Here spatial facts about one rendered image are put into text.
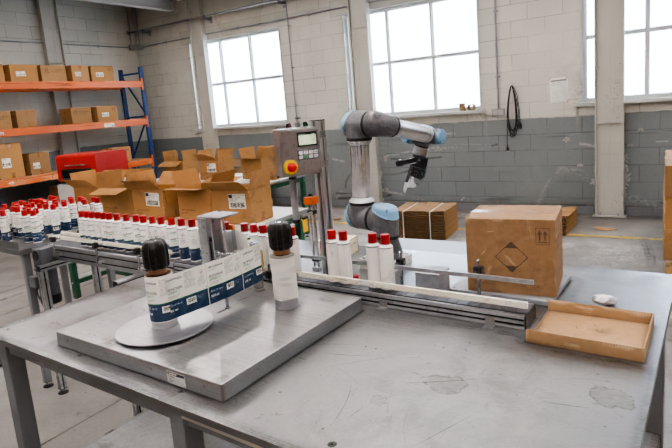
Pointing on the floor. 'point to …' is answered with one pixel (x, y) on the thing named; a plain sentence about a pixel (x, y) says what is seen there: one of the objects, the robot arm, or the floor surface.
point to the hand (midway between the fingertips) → (406, 190)
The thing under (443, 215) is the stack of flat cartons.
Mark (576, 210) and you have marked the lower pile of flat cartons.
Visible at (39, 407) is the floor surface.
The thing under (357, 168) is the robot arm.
